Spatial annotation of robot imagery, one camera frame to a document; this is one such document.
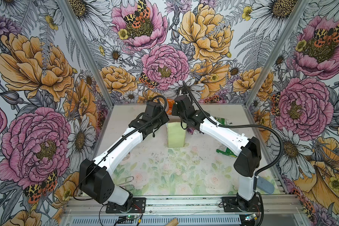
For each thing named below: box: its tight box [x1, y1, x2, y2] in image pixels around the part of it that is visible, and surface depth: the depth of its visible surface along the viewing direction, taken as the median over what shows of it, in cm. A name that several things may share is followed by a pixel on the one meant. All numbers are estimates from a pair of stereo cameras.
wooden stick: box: [164, 217, 179, 226], surface depth 69 cm
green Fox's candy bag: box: [214, 116, 233, 126], surface depth 106 cm
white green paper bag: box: [167, 121, 187, 148], surface depth 85 cm
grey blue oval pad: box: [256, 175, 275, 194], surface depth 80 cm
